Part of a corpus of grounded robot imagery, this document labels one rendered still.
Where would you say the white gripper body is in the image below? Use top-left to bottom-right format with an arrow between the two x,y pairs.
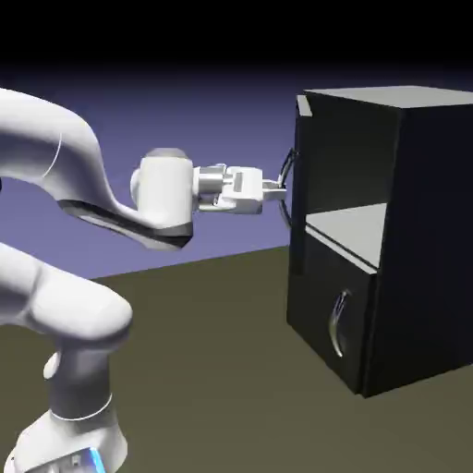
216,165 -> 266,216

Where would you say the curved metal door handle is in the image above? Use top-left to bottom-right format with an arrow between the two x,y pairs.
277,147 -> 299,227
327,287 -> 353,358

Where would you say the black cabinet door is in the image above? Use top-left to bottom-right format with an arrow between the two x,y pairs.
289,93 -> 314,277
286,230 -> 379,397

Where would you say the black cabinet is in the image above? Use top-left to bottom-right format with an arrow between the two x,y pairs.
285,85 -> 473,399

